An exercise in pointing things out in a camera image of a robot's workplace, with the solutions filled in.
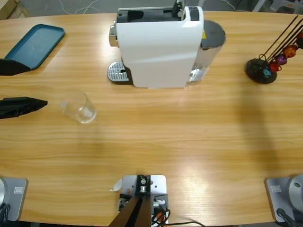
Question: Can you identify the black wire capsule holder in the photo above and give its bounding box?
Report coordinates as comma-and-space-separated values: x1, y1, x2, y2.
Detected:
244, 15, 303, 85

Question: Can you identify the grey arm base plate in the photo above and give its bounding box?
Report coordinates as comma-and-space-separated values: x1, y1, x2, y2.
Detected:
0, 177, 29, 222
264, 174, 303, 224

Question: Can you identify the white floor cable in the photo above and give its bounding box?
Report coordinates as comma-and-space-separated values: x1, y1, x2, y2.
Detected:
58, 0, 100, 15

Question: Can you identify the dark camera post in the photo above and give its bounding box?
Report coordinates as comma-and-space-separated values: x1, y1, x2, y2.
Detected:
109, 174, 152, 227

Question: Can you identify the silver black drip tray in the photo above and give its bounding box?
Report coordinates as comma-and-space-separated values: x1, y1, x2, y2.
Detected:
107, 61, 133, 86

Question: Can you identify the silver machine lid lever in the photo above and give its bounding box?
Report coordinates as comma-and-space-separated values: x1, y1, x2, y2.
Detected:
171, 0, 187, 18

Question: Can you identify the black base cable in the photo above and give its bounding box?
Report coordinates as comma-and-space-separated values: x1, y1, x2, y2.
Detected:
276, 208, 298, 227
0, 202, 11, 223

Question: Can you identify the white paper tag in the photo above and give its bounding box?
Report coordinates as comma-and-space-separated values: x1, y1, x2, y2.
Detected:
108, 178, 124, 192

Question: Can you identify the teal plastic tray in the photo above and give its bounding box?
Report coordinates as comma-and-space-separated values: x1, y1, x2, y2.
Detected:
4, 23, 66, 71

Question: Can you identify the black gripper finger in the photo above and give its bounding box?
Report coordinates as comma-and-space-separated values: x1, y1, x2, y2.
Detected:
0, 59, 32, 77
0, 96, 48, 120

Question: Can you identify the orange black cable bundle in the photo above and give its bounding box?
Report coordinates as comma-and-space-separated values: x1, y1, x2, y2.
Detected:
151, 208, 171, 227

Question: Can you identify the thin black cable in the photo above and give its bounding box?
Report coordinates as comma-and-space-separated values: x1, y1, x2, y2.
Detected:
169, 220, 205, 227

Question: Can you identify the clear drinking glass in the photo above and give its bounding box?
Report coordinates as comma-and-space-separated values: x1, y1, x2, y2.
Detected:
59, 90, 98, 124

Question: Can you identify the white chair base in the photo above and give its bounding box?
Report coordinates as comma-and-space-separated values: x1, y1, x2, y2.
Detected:
250, 0, 280, 12

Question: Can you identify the white capsule coffee machine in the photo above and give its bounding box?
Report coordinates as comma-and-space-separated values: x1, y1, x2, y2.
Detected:
108, 6, 205, 90

